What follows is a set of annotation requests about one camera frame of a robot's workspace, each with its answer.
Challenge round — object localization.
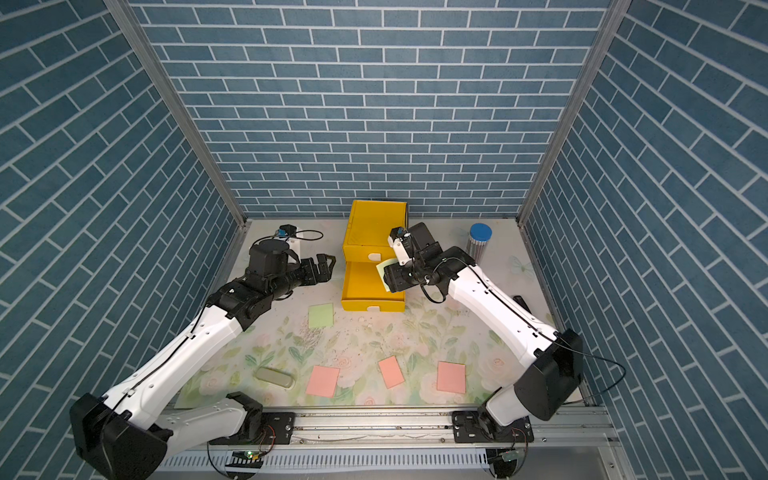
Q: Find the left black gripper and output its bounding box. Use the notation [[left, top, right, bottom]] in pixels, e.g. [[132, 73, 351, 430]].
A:
[[266, 252, 337, 301]]

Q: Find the translucent green eraser block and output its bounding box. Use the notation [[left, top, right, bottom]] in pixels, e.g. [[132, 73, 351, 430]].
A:
[[254, 367, 294, 389]]

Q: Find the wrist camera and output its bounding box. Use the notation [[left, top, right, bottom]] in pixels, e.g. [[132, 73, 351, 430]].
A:
[[274, 224, 301, 255], [388, 227, 413, 266]]

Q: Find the right pink sticky note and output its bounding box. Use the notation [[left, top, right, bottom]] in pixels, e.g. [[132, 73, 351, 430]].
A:
[[436, 361, 466, 394]]

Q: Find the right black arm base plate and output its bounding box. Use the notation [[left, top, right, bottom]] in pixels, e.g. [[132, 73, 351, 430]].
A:
[[450, 409, 534, 444]]

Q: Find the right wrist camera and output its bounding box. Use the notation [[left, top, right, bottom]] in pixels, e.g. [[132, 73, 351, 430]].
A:
[[388, 227, 413, 266]]

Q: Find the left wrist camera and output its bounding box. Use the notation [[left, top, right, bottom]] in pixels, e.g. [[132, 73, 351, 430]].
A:
[[274, 224, 301, 255]]

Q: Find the pink sticky note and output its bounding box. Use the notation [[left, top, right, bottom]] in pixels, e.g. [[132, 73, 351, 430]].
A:
[[436, 361, 466, 394], [306, 366, 340, 398], [378, 356, 405, 389]]

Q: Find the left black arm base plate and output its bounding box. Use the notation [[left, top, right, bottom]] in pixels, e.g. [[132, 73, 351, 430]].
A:
[[211, 412, 296, 447]]

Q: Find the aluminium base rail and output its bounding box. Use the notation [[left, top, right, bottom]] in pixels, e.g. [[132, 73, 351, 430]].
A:
[[129, 400, 618, 455]]

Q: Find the black stapler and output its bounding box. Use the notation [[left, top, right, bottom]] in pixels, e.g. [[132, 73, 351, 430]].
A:
[[513, 295, 531, 312]]

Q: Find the middle pink sticky note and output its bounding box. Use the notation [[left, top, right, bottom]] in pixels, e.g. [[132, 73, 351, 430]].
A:
[[378, 356, 405, 389]]

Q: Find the left pink sticky note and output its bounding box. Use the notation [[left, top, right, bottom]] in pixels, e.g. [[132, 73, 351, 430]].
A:
[[306, 366, 340, 398]]

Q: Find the yellow three-drawer cabinet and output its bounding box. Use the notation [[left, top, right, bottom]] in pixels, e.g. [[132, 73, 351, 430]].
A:
[[341, 200, 407, 313]]

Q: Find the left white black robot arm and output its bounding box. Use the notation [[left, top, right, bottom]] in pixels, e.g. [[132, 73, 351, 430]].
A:
[[70, 239, 336, 479]]

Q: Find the blue-capped striped cylinder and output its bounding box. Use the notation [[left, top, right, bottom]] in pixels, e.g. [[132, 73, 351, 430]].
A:
[[466, 223, 492, 263]]

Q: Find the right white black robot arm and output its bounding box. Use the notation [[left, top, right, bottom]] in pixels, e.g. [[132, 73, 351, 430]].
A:
[[382, 223, 583, 427]]

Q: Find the green sticky note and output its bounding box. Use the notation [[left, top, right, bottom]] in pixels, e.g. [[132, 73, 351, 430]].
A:
[[308, 303, 334, 329], [376, 258, 399, 282]]

